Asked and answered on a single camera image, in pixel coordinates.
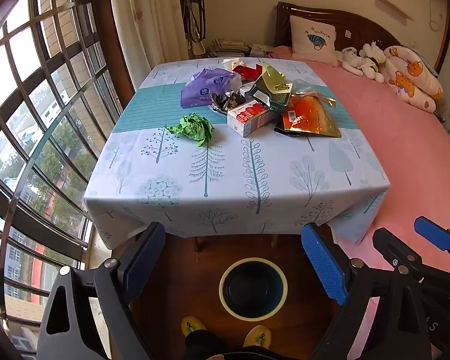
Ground green paper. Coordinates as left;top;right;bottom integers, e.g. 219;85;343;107
167;113;214;148

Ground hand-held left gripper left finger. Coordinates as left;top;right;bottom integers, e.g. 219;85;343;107
35;222;167;360

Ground table with tree-print cloth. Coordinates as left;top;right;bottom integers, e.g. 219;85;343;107
83;58;391;250

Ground round blue trash bin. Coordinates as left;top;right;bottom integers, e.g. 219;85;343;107
219;258;289;321

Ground person's black pants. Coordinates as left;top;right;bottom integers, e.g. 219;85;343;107
185;330;271;360

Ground barred window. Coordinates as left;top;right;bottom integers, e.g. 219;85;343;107
0;0;136;331

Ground gold and green foil bag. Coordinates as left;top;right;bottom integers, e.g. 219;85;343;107
247;64;294;113

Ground white embroidered pillow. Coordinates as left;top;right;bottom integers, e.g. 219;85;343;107
289;15;338;66

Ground dark wooden headboard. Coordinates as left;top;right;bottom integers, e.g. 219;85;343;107
274;2;447;74

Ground cream curtain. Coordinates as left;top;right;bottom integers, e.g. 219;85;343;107
135;0;190;64

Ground stack of books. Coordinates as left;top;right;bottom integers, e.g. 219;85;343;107
209;37;250;59

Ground orange snack bag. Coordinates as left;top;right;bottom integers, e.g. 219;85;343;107
274;92;342;138

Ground red and white carton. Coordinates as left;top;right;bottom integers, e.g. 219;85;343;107
227;101;282;137

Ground black and silver wrapper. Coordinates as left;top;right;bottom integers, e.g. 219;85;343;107
210;92;246;115

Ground wooden wall shelf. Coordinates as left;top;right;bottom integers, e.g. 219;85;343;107
375;0;415;21

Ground purple plastic packet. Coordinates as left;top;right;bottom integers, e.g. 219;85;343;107
181;68;242;109

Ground clear plastic bag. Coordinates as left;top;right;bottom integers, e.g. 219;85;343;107
292;79;338;106

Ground red wrapper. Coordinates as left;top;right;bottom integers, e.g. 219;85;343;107
232;64;263;80

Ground white tissue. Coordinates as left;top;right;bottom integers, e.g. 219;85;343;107
223;57;246;72

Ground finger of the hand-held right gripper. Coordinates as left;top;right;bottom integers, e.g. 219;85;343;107
413;215;450;252
372;228;428;274

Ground white and yellow plush toy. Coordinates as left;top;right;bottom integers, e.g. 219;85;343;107
354;42;388;83

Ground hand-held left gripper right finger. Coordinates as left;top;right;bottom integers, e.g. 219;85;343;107
301;222;434;360

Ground yellow knitted slipper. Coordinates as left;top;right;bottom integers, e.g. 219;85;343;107
243;325;272;347
181;316;211;340

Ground bear-print pillow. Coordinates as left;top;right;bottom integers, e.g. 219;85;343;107
382;45;445;115

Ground bed with pink sheet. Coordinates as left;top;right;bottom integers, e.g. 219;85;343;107
270;45;450;360

